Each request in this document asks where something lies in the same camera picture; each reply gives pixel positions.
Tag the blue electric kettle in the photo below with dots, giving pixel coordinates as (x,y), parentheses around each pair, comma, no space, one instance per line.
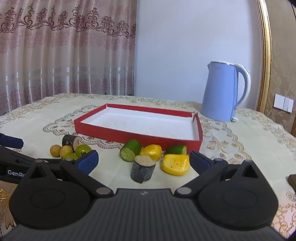
(217,92)

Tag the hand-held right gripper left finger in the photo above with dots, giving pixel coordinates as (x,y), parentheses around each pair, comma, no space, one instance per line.
(89,162)

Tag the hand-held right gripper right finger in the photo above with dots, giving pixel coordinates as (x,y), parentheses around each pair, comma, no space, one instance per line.
(198,162)

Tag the white wall light switch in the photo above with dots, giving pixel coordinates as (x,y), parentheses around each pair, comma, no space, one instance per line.
(283,103)

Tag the dark sugarcane piece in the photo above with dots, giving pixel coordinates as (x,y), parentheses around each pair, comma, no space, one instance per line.
(142,172)
(69,140)

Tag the brown longan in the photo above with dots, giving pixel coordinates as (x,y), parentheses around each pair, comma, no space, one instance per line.
(55,151)
(66,151)

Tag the green cucumber piece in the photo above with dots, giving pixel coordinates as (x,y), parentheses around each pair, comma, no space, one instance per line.
(175,150)
(129,150)

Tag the dark flat object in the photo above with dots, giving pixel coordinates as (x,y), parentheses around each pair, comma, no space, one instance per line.
(293,183)

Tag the gold wall moulding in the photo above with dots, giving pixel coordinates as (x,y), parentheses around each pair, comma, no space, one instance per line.
(266,58)

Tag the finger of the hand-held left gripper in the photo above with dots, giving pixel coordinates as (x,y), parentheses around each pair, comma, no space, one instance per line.
(12,141)
(13,153)

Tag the pink patterned curtain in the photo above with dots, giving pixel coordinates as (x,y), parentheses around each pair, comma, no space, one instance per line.
(57,58)

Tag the yellow pepper chunk with seeds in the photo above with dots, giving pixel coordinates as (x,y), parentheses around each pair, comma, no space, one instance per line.
(174,165)

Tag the small green tangerine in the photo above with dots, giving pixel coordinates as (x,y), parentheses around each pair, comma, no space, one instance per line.
(82,150)
(70,156)

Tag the red cardboard box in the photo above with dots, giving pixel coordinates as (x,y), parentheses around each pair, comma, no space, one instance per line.
(104,134)

